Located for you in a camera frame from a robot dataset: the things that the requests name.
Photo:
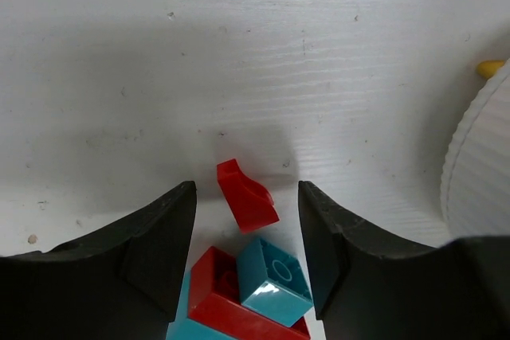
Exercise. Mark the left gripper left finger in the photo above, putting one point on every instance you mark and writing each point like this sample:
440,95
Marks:
121,281

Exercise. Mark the white divided round container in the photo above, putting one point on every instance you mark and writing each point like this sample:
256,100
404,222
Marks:
474,191

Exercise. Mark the teal and red lego stack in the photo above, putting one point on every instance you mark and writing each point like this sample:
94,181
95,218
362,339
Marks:
259,294

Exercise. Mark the red sloped lego piece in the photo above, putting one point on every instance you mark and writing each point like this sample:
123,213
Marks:
250,202

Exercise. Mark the small yellow piece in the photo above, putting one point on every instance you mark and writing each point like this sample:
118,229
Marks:
488,69

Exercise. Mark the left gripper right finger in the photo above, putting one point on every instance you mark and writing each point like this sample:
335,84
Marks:
368,283

